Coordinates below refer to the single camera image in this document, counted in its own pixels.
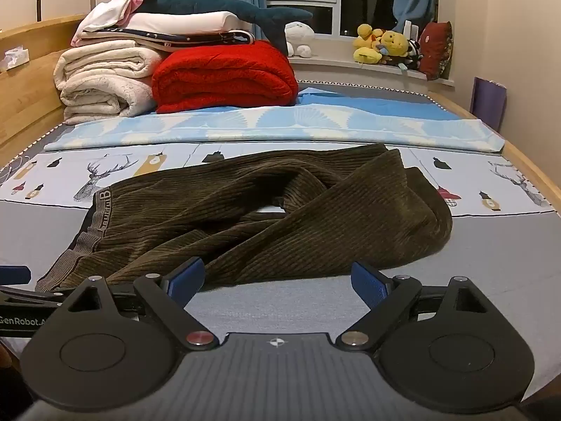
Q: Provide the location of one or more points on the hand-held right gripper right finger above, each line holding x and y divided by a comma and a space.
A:
369, 284

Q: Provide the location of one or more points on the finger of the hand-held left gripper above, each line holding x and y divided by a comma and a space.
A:
13, 274
30, 296

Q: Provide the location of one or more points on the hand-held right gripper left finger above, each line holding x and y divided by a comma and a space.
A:
187, 280

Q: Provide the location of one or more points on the light blue patterned blanket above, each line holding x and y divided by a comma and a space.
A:
263, 123

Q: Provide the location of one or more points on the red folded blanket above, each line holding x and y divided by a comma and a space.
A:
223, 74

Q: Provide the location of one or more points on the cream fleece folded blanket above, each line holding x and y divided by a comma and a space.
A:
101, 79

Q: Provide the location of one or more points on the tissue box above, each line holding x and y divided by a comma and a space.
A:
13, 59

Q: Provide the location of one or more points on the purple bag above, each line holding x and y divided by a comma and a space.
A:
488, 101

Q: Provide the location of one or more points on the white window sill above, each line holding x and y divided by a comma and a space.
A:
337, 65

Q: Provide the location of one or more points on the black white striped plush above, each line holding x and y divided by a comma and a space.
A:
412, 55

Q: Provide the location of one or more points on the yellow duck plush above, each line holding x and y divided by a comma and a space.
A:
366, 46

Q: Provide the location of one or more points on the yellow bear plush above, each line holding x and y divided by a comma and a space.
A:
394, 44

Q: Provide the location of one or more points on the red cushion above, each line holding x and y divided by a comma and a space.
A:
434, 50

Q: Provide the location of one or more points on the white seal plush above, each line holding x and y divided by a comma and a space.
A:
300, 37

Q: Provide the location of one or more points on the white folded duvet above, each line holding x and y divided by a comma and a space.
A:
188, 21

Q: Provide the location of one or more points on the blue shark plush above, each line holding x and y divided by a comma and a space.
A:
197, 4

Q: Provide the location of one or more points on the white pink folded cloth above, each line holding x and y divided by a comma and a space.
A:
109, 11

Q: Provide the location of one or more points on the wooden bed frame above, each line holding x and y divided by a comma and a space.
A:
26, 109

